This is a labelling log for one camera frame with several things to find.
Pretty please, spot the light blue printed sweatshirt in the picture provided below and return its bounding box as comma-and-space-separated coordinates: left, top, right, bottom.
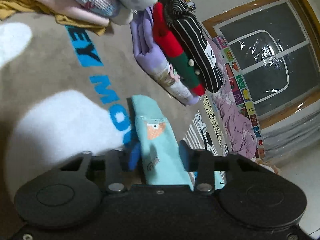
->
132, 95, 217, 192

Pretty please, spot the stack of folded clothes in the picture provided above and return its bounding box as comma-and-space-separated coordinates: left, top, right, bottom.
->
130, 0, 224, 105

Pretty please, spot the purple floral quilt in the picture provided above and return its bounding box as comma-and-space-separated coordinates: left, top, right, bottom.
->
208, 39, 257, 159

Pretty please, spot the brown Mickey Mouse blanket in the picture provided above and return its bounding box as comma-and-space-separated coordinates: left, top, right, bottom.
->
1, 13, 222, 239

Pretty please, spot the grey curtain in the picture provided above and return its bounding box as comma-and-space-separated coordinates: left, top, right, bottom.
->
263, 111, 319, 160

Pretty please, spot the wooden framed window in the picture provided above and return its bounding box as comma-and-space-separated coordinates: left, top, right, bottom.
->
203, 0, 319, 129

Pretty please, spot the colourful alphabet wall mat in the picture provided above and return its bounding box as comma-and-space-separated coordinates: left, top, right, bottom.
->
212, 35, 265, 159

